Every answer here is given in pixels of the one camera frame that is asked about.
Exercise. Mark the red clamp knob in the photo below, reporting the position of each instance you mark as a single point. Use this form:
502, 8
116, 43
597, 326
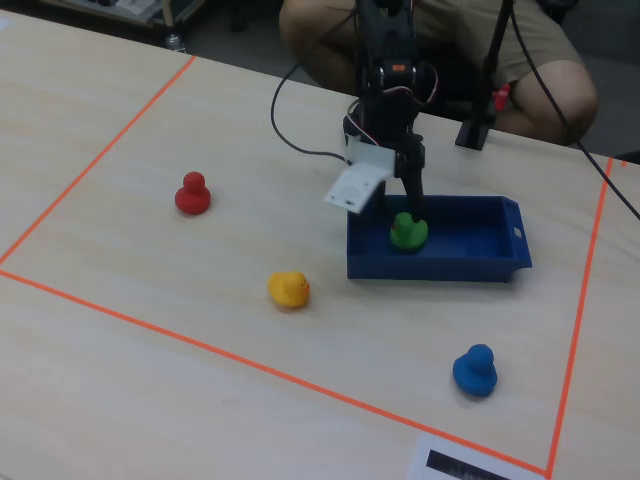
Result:
501, 96

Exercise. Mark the person in khaki shorts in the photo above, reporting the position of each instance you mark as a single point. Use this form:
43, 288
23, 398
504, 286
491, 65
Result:
545, 60

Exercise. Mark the wooden shelf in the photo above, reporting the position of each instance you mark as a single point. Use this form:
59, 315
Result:
145, 10

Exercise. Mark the blue rubber duck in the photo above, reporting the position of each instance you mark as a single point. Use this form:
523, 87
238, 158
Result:
475, 372

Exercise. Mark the black camera stand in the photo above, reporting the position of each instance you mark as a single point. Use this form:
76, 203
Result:
487, 75

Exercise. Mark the blue plastic box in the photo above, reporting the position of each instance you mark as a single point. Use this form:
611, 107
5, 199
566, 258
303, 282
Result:
475, 250

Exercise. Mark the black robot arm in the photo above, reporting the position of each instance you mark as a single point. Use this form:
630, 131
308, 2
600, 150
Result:
387, 45

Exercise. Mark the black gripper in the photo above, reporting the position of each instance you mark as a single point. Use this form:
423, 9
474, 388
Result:
411, 165

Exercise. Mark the red rubber duck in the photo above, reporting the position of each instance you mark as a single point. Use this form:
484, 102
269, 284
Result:
192, 197

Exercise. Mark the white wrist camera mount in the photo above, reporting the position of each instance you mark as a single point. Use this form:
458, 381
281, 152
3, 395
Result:
357, 180

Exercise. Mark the orange tape line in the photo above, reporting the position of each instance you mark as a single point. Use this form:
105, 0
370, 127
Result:
100, 155
275, 372
580, 310

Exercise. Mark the small metal can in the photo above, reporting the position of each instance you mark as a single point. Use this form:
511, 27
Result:
174, 43

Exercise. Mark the green rubber duck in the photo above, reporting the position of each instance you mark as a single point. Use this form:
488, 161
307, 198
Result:
407, 237

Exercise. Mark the yellow rubber duck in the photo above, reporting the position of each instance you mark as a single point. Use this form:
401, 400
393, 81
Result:
287, 290

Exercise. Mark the white paper label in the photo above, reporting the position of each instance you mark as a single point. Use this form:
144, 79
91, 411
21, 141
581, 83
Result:
470, 462

